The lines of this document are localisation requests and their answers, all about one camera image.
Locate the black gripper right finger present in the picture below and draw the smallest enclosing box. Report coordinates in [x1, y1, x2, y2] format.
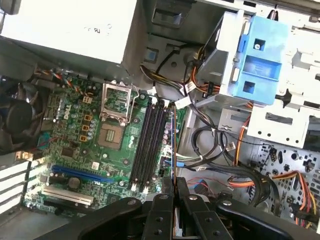
[177, 176, 317, 240]

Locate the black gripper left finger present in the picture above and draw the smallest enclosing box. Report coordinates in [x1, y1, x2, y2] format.
[41, 176, 176, 240]

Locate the RAM stick with black chips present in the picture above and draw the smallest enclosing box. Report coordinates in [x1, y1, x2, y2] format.
[170, 104, 185, 238]

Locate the black RAM slot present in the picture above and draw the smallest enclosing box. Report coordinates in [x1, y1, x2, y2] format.
[141, 97, 166, 196]
[129, 96, 154, 192]
[148, 98, 173, 195]
[136, 97, 160, 193]

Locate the white expansion slot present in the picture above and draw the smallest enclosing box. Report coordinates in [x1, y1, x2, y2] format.
[41, 185, 95, 206]

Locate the silver coin battery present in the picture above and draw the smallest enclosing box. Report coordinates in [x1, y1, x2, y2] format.
[67, 176, 81, 190]

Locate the blue expansion slot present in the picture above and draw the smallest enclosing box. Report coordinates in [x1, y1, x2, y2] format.
[50, 163, 116, 184]

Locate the green motherboard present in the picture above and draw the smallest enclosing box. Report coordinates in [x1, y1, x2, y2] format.
[23, 73, 193, 218]

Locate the black square board chip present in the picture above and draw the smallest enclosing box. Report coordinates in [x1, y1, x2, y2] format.
[60, 146, 76, 159]

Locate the CPU socket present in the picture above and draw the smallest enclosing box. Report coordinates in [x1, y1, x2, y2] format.
[96, 121, 125, 151]

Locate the blue SATA connector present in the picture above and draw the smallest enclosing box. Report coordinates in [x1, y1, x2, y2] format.
[163, 159, 186, 169]

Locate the black PC case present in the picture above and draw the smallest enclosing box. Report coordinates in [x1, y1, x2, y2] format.
[0, 0, 320, 240]

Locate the silver drive cage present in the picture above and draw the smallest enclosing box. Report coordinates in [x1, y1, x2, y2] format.
[203, 8, 320, 150]

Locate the blue board connector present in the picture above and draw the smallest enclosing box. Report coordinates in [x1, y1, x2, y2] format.
[37, 132, 55, 151]

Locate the black case fan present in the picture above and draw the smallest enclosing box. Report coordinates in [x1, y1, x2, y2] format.
[0, 74, 51, 153]

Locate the blue plastic drive latch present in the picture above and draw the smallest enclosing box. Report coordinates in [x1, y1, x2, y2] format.
[237, 14, 284, 106]

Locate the grey power supply unit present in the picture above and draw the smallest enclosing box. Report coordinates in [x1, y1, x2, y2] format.
[0, 0, 151, 76]

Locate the thick black cable bundle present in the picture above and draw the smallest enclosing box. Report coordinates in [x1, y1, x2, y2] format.
[189, 126, 281, 208]

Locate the orange red power cable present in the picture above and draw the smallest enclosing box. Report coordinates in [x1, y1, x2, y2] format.
[228, 169, 318, 230]

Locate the thin orange wire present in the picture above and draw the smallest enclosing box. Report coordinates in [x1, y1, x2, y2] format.
[233, 113, 252, 167]

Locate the thin wire locking lever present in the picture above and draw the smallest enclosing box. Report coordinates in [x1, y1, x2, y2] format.
[124, 83, 140, 126]

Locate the metal socket cover frame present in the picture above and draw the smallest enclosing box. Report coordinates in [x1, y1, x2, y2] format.
[98, 80, 134, 126]

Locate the power supply cable bundle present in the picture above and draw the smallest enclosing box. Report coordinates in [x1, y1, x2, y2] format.
[139, 43, 222, 107]

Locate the twisted coloured fan wire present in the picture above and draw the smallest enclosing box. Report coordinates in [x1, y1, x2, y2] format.
[33, 68, 88, 97]

